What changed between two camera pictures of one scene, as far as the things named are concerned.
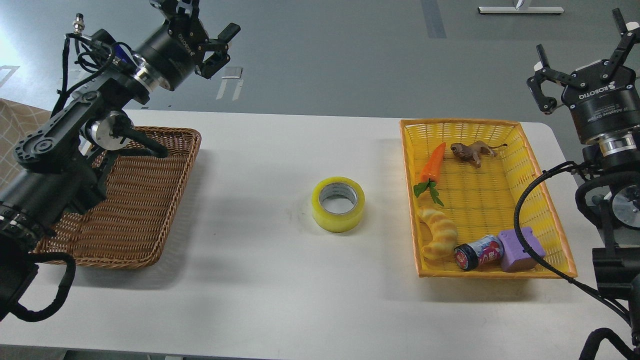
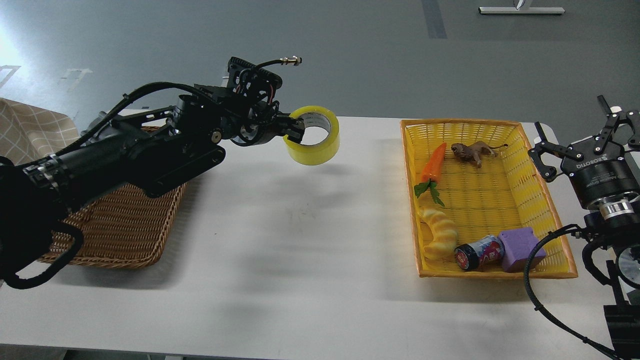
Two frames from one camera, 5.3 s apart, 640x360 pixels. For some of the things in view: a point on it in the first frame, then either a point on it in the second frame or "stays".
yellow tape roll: (338, 204) → (316, 154)
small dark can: (486, 251) stays
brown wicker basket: (132, 226) stays
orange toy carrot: (430, 173) stays
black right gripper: (610, 103) → (606, 169)
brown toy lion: (472, 150) stays
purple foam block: (514, 258) stays
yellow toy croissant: (444, 234) stays
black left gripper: (170, 56) → (260, 124)
